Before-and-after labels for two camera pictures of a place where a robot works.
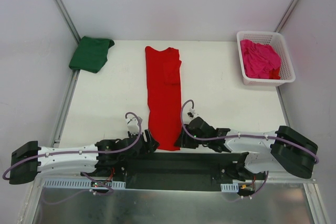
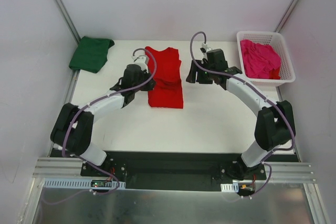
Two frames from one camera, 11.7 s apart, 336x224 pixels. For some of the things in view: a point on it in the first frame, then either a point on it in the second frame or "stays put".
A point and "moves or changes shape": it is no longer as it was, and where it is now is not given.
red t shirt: (164, 99) moves or changes shape
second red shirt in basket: (273, 74) stays put
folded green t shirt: (91, 54) stays put
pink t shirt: (259, 59) stays put
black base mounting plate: (177, 171) stays put
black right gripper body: (185, 135) to (200, 74)
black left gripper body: (146, 140) to (149, 84)
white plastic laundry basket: (264, 59) stays put
